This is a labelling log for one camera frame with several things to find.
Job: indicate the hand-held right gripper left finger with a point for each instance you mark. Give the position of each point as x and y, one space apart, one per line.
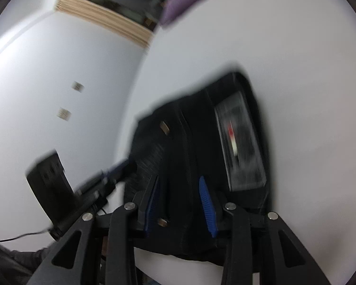
152 202

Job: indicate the person's left forearm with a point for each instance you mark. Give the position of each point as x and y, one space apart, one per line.
12 261

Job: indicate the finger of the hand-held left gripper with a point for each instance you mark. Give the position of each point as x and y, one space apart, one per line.
109 176

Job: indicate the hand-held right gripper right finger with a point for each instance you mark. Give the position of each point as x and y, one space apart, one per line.
207 204

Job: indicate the beige wall switch plate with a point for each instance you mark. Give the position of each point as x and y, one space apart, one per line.
63 114
78 86

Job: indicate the white bed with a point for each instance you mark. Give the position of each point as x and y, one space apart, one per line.
284 50

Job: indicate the purple pillow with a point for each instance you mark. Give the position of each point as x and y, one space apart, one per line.
184 0

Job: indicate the black pants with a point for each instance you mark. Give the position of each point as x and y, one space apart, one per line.
190 142

